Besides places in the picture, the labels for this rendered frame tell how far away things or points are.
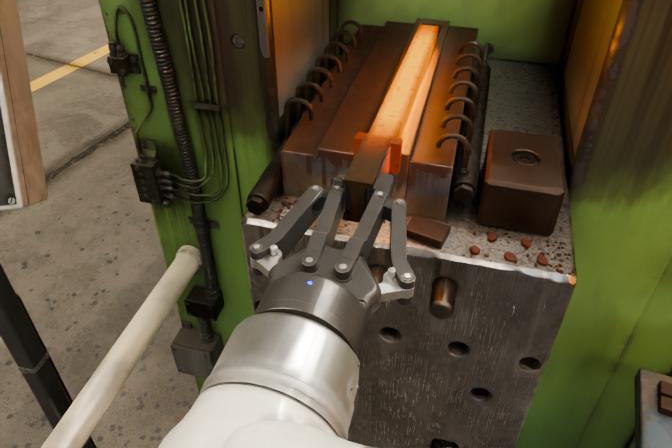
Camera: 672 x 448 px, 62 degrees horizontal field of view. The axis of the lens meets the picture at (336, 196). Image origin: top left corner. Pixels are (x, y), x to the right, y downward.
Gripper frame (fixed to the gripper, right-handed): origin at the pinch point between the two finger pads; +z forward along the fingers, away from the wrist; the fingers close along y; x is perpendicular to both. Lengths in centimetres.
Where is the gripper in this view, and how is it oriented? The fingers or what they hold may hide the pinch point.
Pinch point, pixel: (368, 176)
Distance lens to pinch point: 52.5
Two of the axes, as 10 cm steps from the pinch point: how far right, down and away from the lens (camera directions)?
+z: 2.7, -5.9, 7.6
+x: 0.0, -7.9, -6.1
